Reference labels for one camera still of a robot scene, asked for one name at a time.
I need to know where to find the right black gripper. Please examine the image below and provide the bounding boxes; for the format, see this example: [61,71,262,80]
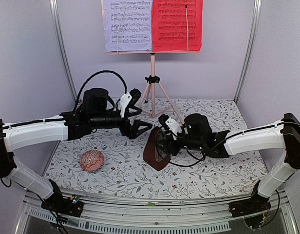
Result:
[154,131,205,156]

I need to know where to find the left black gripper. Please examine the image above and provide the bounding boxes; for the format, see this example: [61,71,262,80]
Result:
[90,106,153,139]

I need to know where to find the brown wooden metronome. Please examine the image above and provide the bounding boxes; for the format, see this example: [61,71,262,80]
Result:
[143,127,170,171]

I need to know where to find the pink music stand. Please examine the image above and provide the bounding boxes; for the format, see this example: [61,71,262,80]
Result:
[101,0,204,129]

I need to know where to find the purple sheet music paper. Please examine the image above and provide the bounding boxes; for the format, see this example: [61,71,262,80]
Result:
[102,0,152,53]

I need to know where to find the red sheet music paper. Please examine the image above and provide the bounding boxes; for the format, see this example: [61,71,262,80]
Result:
[151,0,204,53]

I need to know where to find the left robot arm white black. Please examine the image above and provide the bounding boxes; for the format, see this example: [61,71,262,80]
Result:
[0,88,152,212]

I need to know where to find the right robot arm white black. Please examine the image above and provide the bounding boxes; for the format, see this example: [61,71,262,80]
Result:
[157,113,300,213]

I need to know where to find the floral patterned table mat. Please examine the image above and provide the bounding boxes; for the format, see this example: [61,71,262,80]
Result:
[44,97,270,201]

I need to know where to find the red patterned ceramic bowl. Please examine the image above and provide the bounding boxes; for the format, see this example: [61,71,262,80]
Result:
[79,150,104,172]

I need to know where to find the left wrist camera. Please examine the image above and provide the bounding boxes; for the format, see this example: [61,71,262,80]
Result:
[115,88,141,118]

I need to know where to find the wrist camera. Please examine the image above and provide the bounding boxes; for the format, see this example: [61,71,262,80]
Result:
[115,88,141,118]
[158,114,182,140]

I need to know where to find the right black camera cable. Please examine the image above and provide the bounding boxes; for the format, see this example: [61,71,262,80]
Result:
[174,148,209,168]

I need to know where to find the black camera cable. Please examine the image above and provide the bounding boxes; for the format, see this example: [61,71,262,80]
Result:
[174,148,209,168]
[74,70,129,108]

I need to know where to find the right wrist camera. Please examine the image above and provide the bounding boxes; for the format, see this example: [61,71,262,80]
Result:
[158,114,182,140]

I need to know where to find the left black camera cable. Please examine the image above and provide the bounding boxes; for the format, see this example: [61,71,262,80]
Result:
[74,70,129,108]

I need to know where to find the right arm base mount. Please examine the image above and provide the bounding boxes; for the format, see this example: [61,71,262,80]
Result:
[228,187,271,217]

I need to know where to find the aluminium front rail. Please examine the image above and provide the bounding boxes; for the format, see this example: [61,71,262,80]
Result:
[15,190,300,234]

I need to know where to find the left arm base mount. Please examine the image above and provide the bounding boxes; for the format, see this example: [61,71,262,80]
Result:
[41,194,84,217]

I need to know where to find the right aluminium frame post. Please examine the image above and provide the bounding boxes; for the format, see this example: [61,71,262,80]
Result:
[234,0,262,104]

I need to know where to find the aluminium frame post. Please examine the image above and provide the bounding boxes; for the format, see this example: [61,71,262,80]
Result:
[49,0,77,102]
[234,0,262,104]

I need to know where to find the left aluminium frame post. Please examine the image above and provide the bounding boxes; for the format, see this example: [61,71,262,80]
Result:
[49,0,77,102]

